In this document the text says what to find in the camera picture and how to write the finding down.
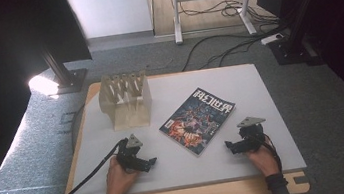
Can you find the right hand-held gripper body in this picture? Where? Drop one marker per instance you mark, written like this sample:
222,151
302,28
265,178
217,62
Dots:
252,137

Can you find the white table mat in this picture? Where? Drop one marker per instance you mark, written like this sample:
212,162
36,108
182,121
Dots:
186,172

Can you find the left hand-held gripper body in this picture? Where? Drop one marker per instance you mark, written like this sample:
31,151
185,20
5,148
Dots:
129,156

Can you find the illustrated magazine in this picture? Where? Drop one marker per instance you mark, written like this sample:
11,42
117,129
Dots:
196,120

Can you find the person's right hand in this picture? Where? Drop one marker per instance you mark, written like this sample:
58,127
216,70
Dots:
266,162

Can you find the black metal stand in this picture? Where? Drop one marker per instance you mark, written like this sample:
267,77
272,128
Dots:
62,72
291,46

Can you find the person's left hand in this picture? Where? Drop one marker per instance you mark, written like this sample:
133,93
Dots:
119,183

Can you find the white power strip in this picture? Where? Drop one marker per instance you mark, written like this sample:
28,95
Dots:
272,38

